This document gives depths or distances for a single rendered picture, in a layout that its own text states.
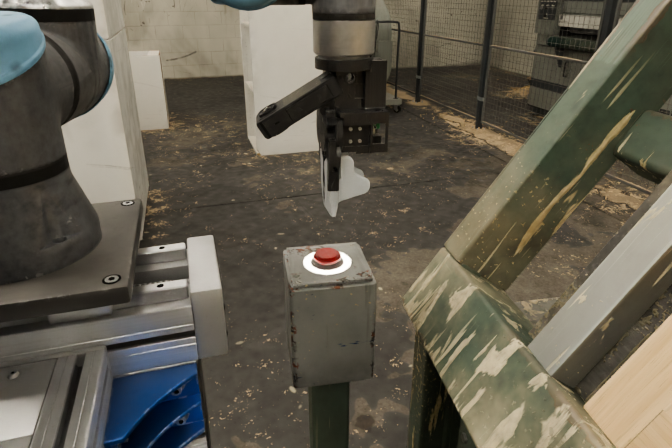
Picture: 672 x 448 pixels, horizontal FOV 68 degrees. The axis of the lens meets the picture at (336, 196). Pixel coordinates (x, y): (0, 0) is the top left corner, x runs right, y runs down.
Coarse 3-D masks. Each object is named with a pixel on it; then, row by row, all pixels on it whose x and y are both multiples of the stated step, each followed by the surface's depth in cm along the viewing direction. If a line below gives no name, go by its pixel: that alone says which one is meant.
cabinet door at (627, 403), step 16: (656, 336) 49; (640, 352) 50; (656, 352) 48; (624, 368) 50; (640, 368) 49; (656, 368) 48; (608, 384) 51; (624, 384) 49; (640, 384) 48; (656, 384) 47; (592, 400) 51; (608, 400) 50; (624, 400) 49; (640, 400) 47; (656, 400) 46; (592, 416) 50; (608, 416) 49; (624, 416) 48; (640, 416) 47; (656, 416) 46; (608, 432) 48; (624, 432) 47; (640, 432) 46; (656, 432) 45
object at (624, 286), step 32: (640, 224) 54; (608, 256) 56; (640, 256) 52; (608, 288) 54; (640, 288) 52; (576, 320) 55; (608, 320) 53; (544, 352) 56; (576, 352) 54; (576, 384) 55
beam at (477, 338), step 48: (432, 288) 78; (480, 288) 71; (432, 336) 72; (480, 336) 64; (528, 336) 64; (480, 384) 60; (528, 384) 55; (480, 432) 57; (528, 432) 52; (576, 432) 48
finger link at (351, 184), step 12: (348, 156) 64; (324, 168) 66; (348, 168) 64; (348, 180) 65; (360, 180) 66; (324, 192) 67; (336, 192) 65; (348, 192) 66; (360, 192) 66; (324, 204) 68; (336, 204) 66
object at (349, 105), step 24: (336, 72) 60; (360, 72) 61; (384, 72) 61; (360, 96) 62; (384, 96) 62; (336, 120) 61; (360, 120) 61; (384, 120) 62; (336, 144) 62; (360, 144) 63; (384, 144) 63
